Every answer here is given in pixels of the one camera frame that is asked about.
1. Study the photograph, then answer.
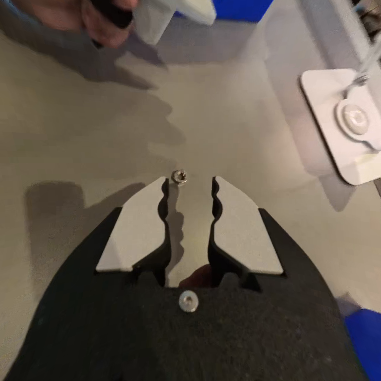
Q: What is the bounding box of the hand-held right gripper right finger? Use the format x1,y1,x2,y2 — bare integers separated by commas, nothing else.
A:
207,176,284,287

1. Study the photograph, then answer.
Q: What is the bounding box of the blue plastic bin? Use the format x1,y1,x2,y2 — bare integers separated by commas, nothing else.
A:
344,309,381,381
175,0,273,22

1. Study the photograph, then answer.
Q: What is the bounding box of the person's right hand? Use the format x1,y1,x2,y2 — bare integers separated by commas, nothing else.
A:
178,264,213,288

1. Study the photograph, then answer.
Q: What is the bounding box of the person's left hand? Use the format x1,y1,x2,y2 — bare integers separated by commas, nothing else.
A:
30,0,139,49

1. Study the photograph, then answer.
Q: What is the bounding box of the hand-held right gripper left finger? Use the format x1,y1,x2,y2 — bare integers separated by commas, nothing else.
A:
95,176,172,287

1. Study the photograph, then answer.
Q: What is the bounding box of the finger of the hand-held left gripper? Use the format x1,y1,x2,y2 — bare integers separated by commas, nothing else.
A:
167,0,217,26

